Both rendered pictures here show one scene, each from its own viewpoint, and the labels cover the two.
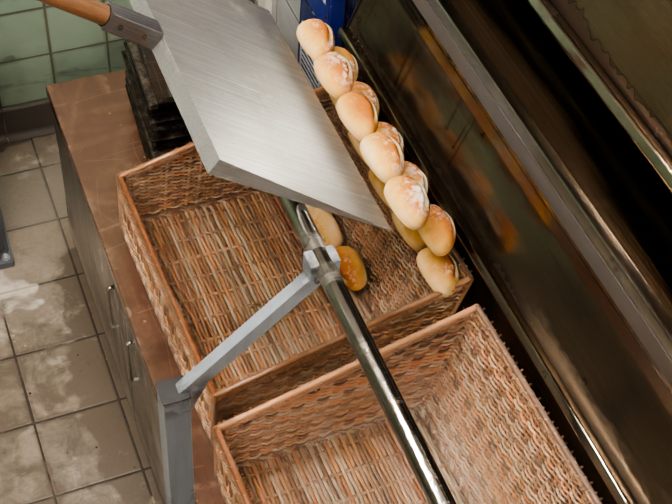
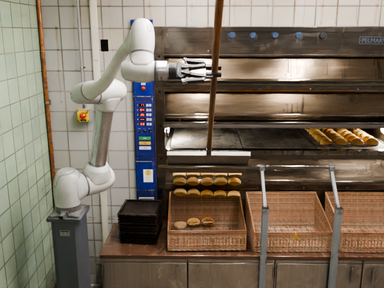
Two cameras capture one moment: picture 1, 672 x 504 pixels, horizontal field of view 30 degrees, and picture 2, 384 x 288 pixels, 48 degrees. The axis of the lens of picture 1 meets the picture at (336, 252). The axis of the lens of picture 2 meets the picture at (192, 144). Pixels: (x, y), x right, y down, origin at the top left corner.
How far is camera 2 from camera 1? 285 cm
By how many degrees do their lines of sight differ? 62
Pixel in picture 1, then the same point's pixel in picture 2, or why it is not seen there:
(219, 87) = (215, 160)
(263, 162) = (238, 162)
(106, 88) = (110, 246)
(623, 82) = (270, 112)
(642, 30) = (267, 104)
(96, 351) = not seen: outside the picture
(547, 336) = (267, 177)
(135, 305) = (195, 254)
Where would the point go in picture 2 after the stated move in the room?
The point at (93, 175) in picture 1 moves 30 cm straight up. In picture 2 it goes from (143, 252) to (142, 212)
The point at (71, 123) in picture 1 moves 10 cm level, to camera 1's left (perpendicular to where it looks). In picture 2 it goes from (120, 253) to (111, 259)
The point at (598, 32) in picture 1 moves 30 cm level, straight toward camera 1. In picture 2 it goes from (259, 111) to (296, 115)
